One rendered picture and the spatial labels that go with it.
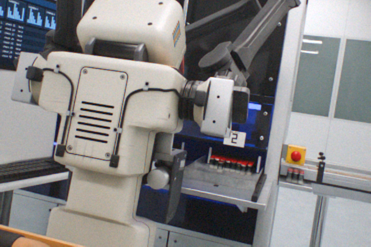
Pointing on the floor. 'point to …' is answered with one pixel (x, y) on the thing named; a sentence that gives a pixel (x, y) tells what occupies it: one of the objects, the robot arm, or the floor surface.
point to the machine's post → (282, 104)
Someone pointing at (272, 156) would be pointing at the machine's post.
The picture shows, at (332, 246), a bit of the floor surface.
